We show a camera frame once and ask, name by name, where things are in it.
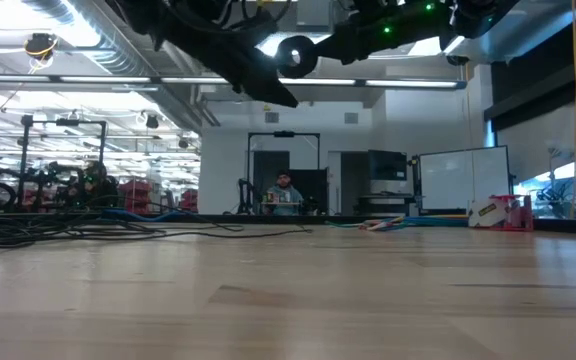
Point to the black robot station frame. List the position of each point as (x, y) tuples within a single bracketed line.
[(283, 134), (63, 122)]

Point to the bundle of coloured tubes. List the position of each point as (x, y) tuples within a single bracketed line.
[(448, 216)]

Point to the whiteboard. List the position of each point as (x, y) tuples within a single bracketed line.
[(463, 177)]

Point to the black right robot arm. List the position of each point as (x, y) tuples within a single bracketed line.
[(483, 15)]

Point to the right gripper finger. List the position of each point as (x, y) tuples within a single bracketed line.
[(343, 40), (353, 56)]

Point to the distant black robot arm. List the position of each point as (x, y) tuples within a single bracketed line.
[(310, 205), (245, 195)]

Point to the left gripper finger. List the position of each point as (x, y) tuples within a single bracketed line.
[(273, 82), (255, 95)]

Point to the long ceiling light bar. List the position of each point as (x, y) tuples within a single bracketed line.
[(118, 79)]

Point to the grey wall vent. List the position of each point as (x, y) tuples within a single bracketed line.
[(351, 118), (271, 117)]

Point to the red tool cabinet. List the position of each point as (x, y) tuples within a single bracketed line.
[(189, 199), (135, 197)]

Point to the person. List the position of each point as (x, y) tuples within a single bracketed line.
[(284, 192), (97, 182)]

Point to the red tape dispenser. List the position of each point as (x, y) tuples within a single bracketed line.
[(520, 215)]

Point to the black monitor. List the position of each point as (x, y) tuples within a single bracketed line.
[(387, 165)]

